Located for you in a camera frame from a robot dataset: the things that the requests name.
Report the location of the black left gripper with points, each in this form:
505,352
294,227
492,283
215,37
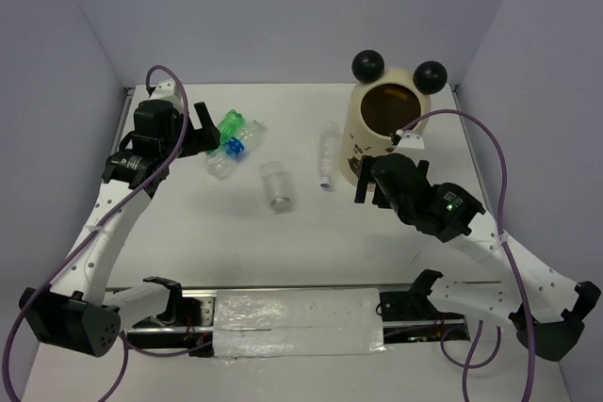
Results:
203,139

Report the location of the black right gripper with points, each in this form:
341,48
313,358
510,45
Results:
365,176

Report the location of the clear bottle with blue label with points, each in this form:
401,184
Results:
224,161

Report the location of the green plastic bottle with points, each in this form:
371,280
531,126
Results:
229,125

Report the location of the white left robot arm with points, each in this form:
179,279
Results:
74,310

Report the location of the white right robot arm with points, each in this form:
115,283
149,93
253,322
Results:
540,303

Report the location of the cream bin with black ears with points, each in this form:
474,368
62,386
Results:
384,100

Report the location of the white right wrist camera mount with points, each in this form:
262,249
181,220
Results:
406,141

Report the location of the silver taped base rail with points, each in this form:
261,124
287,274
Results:
278,322

